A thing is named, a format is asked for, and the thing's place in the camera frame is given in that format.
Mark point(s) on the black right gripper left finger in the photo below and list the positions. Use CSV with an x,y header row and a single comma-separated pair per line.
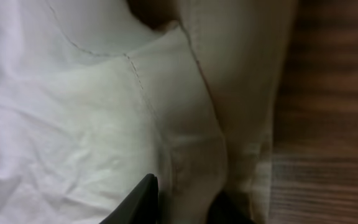
x,y
140,206

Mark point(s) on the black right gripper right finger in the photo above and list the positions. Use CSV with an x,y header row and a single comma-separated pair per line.
x,y
224,211

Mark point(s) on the beige cotton shorts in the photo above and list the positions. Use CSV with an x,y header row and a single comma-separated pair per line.
x,y
95,95

